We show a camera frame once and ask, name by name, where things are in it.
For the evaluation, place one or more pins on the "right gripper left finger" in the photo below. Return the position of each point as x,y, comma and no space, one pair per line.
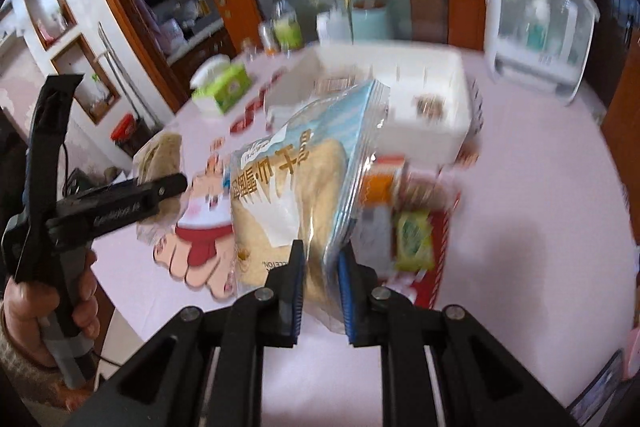
287,283

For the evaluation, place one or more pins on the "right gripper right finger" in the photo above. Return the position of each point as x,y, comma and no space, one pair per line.
356,285

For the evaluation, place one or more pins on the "large clear cracker bag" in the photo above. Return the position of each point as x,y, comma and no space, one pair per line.
302,183

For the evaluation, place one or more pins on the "clear pastry snack pack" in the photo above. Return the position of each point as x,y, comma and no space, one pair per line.
332,84

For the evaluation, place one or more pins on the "person left hand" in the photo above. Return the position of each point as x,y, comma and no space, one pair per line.
25,304

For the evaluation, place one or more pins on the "orange white oat bar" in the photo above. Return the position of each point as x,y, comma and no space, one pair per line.
372,238

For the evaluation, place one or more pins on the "green snack packet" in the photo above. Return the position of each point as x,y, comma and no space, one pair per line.
414,241

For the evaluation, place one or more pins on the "clear granola packet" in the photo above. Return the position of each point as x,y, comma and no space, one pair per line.
437,191

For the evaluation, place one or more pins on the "red lid dark jar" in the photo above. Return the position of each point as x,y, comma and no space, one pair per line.
130,134

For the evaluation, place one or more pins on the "rice puff snack pack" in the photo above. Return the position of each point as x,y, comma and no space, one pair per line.
160,157

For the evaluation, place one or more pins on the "white plastic storage bin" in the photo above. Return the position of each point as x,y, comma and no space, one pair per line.
407,70

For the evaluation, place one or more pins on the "green tissue box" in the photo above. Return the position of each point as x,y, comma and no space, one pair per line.
218,85

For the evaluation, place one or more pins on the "silver orange can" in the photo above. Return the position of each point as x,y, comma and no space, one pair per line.
269,41

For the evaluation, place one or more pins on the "white squeeze bottle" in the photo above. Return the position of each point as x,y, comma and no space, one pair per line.
333,26

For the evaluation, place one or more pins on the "glass bottle green label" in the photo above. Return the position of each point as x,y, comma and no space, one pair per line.
285,26

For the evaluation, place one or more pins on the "light blue ceramic jar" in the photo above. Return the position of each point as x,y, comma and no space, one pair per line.
371,21

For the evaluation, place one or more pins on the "white cosmetic storage case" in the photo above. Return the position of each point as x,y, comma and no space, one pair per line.
540,44

